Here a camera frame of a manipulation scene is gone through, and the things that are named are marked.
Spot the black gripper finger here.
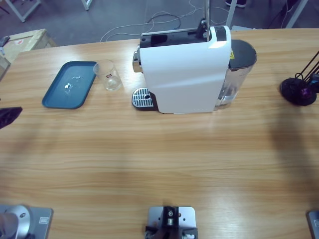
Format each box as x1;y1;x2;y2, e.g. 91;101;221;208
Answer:
0;107;23;129

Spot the clear drinking glass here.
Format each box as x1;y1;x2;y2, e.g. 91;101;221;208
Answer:
93;59;123;92

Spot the silver coffee machine lever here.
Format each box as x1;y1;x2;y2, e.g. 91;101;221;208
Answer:
197;0;212;42

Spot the white capsule coffee machine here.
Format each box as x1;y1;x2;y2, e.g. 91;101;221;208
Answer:
132;25;232;115

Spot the teal plastic tray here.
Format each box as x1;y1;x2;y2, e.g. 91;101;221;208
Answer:
41;61;98;110

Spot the light wooden crate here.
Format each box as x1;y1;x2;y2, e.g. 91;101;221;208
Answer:
0;28;58;82

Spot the silver drip tray grate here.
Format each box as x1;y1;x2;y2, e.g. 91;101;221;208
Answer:
132;87;153;108

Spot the white metal table leg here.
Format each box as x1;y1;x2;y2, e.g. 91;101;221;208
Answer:
81;0;97;11
225;0;237;32

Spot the clear water tank black lid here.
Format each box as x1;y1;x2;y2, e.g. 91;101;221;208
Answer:
215;39;258;111

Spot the black capsule holder with rods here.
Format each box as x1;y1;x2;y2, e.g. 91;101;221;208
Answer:
279;49;319;107

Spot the white metal table frame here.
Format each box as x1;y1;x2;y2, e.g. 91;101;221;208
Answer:
0;0;42;23
285;0;309;29

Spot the arm grey base plate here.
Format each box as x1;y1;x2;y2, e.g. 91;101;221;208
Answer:
0;204;54;239
306;210;319;239

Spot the grey mount with dark post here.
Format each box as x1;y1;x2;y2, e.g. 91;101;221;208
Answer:
145;205;199;239

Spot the black floor cable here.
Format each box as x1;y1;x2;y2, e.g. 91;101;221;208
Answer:
147;13;182;29

